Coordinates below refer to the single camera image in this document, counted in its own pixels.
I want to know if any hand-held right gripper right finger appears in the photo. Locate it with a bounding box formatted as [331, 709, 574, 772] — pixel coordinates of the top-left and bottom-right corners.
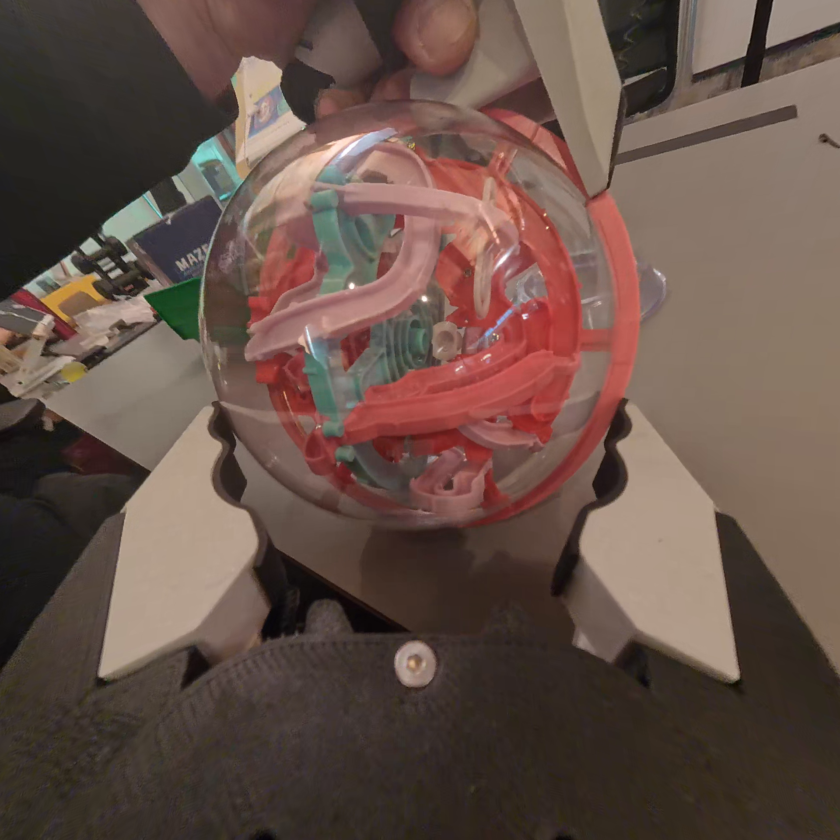
[551, 400, 742, 686]

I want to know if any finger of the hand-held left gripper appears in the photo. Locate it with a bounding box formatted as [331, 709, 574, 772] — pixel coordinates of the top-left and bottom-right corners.
[471, 0, 626, 198]

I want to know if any white printed poster board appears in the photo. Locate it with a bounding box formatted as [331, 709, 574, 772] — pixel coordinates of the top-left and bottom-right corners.
[231, 56, 294, 173]

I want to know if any clear plastic ball stand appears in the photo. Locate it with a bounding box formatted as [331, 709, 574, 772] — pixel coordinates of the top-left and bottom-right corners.
[635, 266, 668, 319]

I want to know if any yellow object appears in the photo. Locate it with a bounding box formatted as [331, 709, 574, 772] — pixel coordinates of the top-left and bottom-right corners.
[41, 274, 101, 324]

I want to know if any green plastic object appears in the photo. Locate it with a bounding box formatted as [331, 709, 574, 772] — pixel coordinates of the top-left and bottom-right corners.
[143, 277, 203, 343]

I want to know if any clear maze ball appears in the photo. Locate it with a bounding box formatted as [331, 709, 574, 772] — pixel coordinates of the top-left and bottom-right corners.
[199, 98, 642, 534]

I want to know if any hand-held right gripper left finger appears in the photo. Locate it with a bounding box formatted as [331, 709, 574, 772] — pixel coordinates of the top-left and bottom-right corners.
[98, 402, 271, 681]

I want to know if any dark blue box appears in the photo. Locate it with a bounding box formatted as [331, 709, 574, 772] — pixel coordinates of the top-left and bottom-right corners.
[126, 196, 223, 293]

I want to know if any person's left forearm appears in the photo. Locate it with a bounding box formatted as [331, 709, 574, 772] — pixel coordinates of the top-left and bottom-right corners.
[0, 0, 240, 306]

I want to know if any person's left hand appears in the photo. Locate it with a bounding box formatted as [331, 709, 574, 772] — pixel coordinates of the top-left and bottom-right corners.
[190, 0, 481, 119]

